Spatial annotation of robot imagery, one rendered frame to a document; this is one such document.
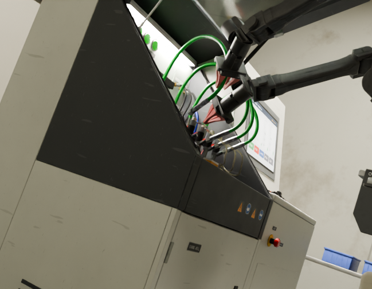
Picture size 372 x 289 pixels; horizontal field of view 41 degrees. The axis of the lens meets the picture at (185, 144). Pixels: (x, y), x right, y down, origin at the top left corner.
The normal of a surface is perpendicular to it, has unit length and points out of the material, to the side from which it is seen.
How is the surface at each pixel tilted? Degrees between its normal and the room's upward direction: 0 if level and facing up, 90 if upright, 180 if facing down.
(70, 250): 90
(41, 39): 90
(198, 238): 90
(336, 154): 90
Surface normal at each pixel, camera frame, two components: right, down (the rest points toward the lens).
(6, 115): -0.45, -0.28
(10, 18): 0.74, 0.17
